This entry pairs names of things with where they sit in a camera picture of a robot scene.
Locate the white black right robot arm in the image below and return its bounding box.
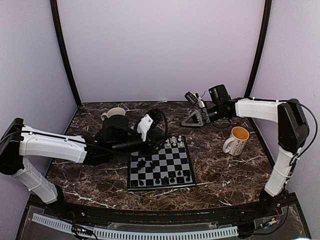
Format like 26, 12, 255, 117
180, 84, 319, 217

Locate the black front rail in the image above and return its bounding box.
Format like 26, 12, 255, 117
60, 203, 262, 224

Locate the black right frame post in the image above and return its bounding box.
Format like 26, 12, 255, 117
244, 0, 273, 97

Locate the pile of black chess pieces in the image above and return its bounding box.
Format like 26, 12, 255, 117
136, 158, 156, 170

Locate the cream floral mug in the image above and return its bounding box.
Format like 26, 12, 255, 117
100, 107, 126, 121

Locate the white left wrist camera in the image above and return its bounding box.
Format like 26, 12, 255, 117
136, 114, 154, 142

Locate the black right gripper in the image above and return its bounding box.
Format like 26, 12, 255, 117
179, 104, 226, 129

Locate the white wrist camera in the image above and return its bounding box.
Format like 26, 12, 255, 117
136, 114, 154, 142
184, 91, 206, 109

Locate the white mug orange interior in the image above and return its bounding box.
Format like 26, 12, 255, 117
222, 126, 250, 156

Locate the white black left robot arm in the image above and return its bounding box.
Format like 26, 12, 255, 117
0, 108, 168, 218

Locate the black frame post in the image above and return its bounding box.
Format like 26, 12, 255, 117
50, 0, 82, 108
244, 0, 273, 97

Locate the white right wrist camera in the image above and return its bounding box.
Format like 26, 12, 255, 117
184, 91, 206, 109

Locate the black left frame post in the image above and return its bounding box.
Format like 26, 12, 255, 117
50, 0, 82, 108

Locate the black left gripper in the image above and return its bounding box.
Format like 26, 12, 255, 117
109, 131, 168, 160

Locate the white slotted cable duct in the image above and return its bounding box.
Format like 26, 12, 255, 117
31, 213, 239, 240

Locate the black grey chess board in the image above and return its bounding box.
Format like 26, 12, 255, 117
127, 135, 197, 192

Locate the white chess piece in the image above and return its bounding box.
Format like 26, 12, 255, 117
171, 136, 177, 147
177, 135, 184, 147
164, 139, 171, 149

